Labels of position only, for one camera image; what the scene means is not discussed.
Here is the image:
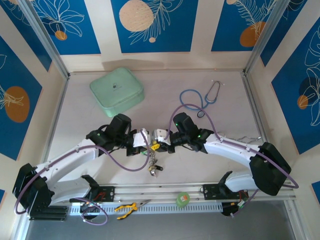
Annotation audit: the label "metal keyring disc with keys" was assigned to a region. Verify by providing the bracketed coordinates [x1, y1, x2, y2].
[147, 139, 164, 179]

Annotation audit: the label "green tape roll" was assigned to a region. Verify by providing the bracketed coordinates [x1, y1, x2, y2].
[176, 191, 191, 208]

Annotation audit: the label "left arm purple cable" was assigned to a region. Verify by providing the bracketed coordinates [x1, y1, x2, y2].
[14, 129, 151, 226]

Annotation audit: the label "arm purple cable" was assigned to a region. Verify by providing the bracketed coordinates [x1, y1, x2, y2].
[14, 129, 151, 226]
[164, 104, 300, 218]

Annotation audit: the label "blue stethoscope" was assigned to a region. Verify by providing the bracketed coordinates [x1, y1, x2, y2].
[179, 79, 225, 119]

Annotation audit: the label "slotted grey cable duct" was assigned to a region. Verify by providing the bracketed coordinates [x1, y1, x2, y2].
[69, 201, 223, 215]

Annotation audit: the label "aluminium frame rail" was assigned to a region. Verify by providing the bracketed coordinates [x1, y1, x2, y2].
[21, 181, 297, 206]

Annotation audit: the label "yellow black pliers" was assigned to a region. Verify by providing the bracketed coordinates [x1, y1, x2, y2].
[114, 199, 152, 221]

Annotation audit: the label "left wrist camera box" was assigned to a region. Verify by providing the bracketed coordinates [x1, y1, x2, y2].
[132, 127, 153, 148]

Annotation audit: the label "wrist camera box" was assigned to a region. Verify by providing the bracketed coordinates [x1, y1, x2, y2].
[132, 127, 153, 148]
[151, 128, 171, 145]

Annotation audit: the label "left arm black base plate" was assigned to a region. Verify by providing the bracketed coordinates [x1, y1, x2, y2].
[88, 185, 116, 203]

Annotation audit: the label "aluminium frame post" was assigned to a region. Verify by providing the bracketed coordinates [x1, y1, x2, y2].
[243, 0, 285, 76]
[17, 0, 71, 80]

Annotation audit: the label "mint green zip case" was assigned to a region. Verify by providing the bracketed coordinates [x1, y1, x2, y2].
[89, 66, 146, 118]

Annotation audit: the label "black ribbed block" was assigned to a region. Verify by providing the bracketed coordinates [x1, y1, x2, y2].
[29, 205, 68, 222]

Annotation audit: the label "silver wire hook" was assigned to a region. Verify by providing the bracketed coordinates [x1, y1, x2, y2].
[216, 131, 263, 146]

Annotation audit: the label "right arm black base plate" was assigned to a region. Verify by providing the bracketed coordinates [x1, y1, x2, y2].
[201, 184, 248, 201]

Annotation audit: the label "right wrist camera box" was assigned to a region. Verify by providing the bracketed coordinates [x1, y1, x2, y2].
[151, 128, 171, 145]

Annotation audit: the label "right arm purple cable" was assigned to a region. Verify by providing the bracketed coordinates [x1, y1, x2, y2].
[164, 104, 300, 218]

